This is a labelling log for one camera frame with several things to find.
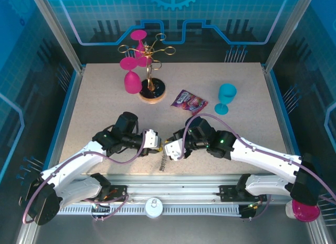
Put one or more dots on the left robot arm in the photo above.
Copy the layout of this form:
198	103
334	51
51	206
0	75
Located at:
76	170

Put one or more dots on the purple snack bag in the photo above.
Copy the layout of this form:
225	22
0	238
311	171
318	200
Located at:
187	101

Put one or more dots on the teal plastic goblet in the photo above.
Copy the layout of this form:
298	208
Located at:
227	93

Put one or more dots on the gold glass rack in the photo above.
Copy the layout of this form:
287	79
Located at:
152	93

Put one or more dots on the pink plastic goblet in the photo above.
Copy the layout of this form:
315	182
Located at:
145	61
132	82
138	35

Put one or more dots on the white round knob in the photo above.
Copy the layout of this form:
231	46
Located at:
154	207

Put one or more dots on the pink and white cup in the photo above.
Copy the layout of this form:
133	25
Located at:
305	212

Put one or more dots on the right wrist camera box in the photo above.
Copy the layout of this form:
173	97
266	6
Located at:
174	149

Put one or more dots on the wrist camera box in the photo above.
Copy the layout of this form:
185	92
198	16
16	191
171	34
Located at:
151	137
174	149

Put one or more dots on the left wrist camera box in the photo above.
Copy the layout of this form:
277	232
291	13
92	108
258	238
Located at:
151	137

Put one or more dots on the aluminium front rail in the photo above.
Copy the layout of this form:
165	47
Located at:
170	182

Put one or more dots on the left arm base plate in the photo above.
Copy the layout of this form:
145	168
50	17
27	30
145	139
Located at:
119	192

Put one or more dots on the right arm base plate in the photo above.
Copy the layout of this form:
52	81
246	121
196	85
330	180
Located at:
227	192

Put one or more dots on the aluminium frame post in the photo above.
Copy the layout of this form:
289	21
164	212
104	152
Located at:
57	31
288	31

